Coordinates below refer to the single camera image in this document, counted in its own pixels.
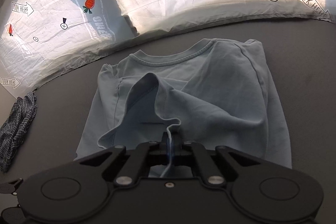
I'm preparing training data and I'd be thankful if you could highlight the light blue t-shirt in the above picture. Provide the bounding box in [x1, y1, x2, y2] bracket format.
[76, 39, 292, 168]

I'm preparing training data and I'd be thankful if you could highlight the blue plaid shirt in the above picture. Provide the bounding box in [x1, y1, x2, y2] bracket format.
[1, 92, 38, 173]

